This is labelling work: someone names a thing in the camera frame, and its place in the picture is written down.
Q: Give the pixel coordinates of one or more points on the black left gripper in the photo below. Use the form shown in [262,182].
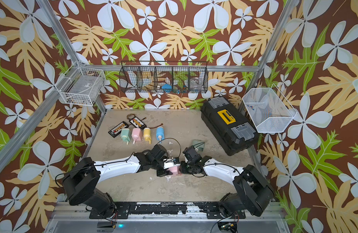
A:
[164,172]

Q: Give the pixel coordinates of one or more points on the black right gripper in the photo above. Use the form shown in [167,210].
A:
[182,169]

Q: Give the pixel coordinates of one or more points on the green pencil sharpener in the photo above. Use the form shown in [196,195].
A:
[198,145]
[126,135]

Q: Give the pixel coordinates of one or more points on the pink pencil sharpener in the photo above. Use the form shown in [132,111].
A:
[136,135]
[174,170]

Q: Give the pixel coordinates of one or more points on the blue pencil sharpener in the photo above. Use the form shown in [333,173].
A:
[160,135]

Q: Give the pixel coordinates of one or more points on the yellow pencil sharpener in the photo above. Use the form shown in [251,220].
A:
[147,135]

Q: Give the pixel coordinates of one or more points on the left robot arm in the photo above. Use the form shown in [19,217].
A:
[80,183]

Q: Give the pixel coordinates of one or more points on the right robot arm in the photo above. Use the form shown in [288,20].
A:
[253,192]

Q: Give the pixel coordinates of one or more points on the black charging board right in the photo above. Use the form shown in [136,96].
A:
[137,123]

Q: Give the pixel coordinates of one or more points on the black charging board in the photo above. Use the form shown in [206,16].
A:
[116,130]
[137,123]

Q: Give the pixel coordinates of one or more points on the black charging board left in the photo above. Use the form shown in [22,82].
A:
[116,130]

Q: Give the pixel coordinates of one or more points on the black yellow-latch toolbox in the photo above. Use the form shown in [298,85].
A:
[233,131]

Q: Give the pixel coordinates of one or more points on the white mesh basket right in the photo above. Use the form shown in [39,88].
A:
[270,111]

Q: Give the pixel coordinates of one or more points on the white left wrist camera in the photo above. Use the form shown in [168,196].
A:
[173,162]

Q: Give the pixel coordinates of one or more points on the black wire basket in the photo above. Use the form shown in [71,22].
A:
[165,77]

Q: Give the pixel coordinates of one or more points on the white wire basket left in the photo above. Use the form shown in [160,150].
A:
[81,85]

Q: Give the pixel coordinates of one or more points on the aluminium frame post right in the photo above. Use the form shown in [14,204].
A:
[277,32]

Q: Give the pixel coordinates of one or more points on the aluminium frame post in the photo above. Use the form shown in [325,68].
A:
[277,32]
[65,41]

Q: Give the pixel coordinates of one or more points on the aluminium frame post left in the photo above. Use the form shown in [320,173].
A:
[65,41]

